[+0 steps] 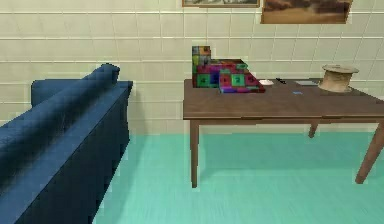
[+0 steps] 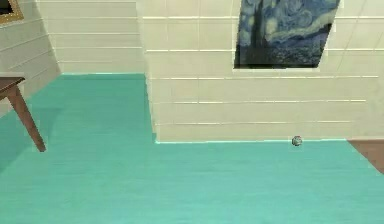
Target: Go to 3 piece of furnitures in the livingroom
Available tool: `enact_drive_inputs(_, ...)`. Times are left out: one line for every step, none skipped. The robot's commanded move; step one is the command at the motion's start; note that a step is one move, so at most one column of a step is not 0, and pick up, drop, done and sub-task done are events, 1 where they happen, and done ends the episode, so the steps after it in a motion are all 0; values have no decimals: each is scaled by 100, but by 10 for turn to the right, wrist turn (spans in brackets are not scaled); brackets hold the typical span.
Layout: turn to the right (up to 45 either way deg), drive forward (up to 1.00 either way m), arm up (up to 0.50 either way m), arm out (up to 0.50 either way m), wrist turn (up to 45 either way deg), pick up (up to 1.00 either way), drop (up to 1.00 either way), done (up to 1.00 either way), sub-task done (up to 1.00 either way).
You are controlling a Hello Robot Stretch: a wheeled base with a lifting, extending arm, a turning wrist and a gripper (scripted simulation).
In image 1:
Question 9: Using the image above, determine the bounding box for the multicoloured checked box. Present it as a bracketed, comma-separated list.
[191, 45, 266, 94]

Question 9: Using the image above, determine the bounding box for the brown wooden table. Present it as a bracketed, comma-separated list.
[182, 78, 384, 189]

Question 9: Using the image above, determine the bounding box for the grey flat book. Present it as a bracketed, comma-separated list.
[294, 79, 319, 87]

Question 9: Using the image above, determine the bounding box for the blue sofa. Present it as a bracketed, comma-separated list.
[0, 63, 134, 224]

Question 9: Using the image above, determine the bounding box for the wood framed wall picture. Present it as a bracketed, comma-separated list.
[181, 0, 261, 9]

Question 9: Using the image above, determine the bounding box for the brown landscape wall picture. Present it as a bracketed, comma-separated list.
[260, 0, 354, 25]

